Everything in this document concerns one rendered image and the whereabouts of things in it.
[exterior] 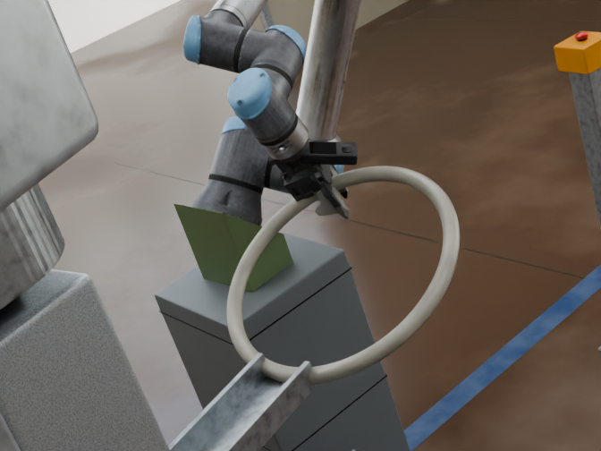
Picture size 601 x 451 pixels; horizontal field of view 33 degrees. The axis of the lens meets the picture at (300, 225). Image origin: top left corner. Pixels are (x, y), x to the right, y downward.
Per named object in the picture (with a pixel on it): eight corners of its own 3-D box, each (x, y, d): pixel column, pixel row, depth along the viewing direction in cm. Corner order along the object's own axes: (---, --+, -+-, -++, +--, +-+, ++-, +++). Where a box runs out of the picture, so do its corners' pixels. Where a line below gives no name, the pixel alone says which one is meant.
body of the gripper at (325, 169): (298, 179, 212) (267, 140, 205) (334, 163, 209) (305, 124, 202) (299, 205, 207) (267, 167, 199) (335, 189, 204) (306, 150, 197)
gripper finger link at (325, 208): (327, 225, 213) (306, 191, 209) (352, 215, 211) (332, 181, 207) (326, 234, 210) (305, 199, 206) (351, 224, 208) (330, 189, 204)
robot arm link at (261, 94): (273, 59, 190) (256, 98, 184) (306, 105, 198) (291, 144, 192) (232, 68, 195) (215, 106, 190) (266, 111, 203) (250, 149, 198)
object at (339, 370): (400, 408, 167) (392, 399, 165) (191, 367, 199) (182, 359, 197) (500, 174, 188) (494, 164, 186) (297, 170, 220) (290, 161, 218)
